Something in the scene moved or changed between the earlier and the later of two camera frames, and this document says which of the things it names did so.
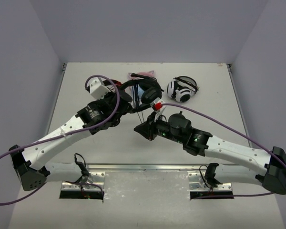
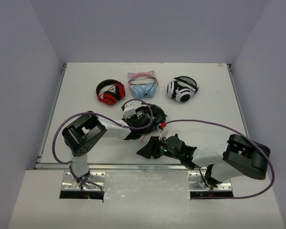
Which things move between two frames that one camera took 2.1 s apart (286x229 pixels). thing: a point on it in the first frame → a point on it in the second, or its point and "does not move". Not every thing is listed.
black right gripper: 148,129 → 151,149
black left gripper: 125,103 → 150,118
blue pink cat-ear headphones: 140,91 does not move
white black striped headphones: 182,88 does not move
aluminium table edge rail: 148,166 does not move
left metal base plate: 94,181 does not move
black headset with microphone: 151,93 → 149,118
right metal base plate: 197,182 does not move
